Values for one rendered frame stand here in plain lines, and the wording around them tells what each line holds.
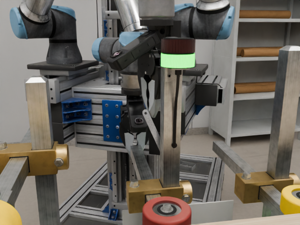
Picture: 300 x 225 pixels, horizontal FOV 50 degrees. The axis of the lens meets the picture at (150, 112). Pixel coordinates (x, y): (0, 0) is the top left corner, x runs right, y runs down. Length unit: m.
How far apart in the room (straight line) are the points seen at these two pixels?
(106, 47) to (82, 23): 2.30
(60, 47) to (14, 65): 1.90
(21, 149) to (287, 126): 0.54
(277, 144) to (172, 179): 0.24
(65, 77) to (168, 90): 0.80
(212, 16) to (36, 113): 0.74
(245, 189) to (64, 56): 0.93
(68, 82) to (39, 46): 1.90
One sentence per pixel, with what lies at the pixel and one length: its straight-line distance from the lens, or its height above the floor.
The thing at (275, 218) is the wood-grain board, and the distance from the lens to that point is 0.57.
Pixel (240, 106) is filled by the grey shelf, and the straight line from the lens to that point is 3.82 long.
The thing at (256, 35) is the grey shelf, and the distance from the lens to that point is 3.78.
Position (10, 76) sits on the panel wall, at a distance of 3.30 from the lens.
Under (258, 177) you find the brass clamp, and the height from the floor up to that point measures 0.87.
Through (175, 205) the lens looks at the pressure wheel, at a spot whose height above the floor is 0.91.
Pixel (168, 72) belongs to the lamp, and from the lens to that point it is 0.61.
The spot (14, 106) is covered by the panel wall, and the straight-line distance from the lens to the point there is 3.35.
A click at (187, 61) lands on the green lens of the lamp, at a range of 0.56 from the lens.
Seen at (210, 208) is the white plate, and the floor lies 0.79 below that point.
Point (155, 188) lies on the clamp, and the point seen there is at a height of 0.87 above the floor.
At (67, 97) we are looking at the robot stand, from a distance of 1.36.
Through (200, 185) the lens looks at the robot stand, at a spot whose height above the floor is 0.21.
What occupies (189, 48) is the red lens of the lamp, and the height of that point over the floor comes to 1.16.
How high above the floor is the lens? 1.19
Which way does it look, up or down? 15 degrees down
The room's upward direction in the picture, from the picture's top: straight up
